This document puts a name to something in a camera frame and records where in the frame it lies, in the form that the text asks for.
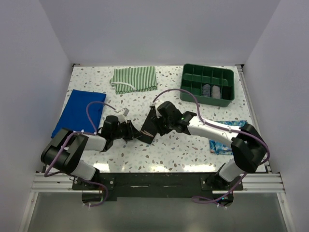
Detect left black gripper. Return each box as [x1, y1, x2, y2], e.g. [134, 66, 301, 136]
[111, 119, 141, 141]

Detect black pinstriped underwear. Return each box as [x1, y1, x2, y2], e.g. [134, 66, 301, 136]
[138, 108, 157, 145]

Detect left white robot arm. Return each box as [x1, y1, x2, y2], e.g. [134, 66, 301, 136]
[41, 116, 142, 189]

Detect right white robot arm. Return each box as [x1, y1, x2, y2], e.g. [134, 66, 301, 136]
[151, 101, 267, 190]

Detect rolled blue striped underwear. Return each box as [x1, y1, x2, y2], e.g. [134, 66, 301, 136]
[201, 84, 211, 97]

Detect blue floral underwear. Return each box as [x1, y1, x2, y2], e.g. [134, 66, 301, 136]
[209, 120, 248, 155]

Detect rolled grey striped underwear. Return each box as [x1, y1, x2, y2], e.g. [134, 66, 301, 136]
[211, 86, 221, 99]

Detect green striped underwear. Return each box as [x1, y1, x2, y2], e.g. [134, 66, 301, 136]
[110, 66, 157, 94]

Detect blue folded underwear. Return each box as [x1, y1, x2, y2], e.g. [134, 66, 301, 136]
[51, 89, 106, 138]

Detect green divided storage bin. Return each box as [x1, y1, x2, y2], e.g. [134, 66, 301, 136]
[180, 64, 235, 107]

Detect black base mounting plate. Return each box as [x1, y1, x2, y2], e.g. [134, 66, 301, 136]
[72, 173, 243, 205]

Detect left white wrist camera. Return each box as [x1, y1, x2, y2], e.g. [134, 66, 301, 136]
[115, 108, 129, 123]

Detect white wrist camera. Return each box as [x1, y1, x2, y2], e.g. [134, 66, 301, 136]
[115, 108, 129, 123]
[150, 102, 160, 117]

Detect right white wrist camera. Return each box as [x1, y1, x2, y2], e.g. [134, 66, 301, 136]
[150, 102, 160, 117]

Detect aluminium frame rail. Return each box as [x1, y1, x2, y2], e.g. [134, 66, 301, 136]
[31, 64, 288, 194]

